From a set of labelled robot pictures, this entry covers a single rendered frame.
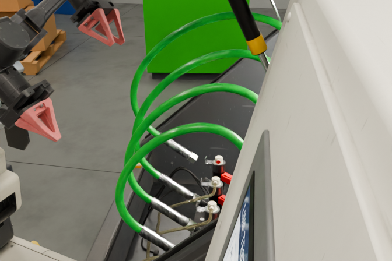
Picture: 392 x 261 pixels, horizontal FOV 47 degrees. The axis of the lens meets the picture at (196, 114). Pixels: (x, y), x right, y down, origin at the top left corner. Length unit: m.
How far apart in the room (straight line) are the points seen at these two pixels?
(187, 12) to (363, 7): 3.89
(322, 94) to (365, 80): 0.04
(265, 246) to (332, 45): 0.12
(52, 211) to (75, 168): 0.46
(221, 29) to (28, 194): 2.25
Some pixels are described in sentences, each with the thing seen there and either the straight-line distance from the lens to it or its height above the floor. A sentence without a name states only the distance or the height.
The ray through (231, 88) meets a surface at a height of 1.34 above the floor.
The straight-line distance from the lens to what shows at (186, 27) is 0.85.
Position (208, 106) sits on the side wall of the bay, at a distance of 1.25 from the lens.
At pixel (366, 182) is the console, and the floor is 1.52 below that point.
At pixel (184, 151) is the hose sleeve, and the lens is 0.96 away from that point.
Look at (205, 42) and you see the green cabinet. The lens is 4.25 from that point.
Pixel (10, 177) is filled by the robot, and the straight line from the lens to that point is 1.60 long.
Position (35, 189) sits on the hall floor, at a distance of 2.99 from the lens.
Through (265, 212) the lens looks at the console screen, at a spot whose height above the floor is 1.44.
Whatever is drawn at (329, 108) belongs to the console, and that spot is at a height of 1.52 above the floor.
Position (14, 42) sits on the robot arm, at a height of 1.39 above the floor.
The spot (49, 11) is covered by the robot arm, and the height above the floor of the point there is 1.30.
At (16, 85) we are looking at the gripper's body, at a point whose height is 1.31.
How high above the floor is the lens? 1.62
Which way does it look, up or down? 26 degrees down
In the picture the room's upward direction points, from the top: 1 degrees counter-clockwise
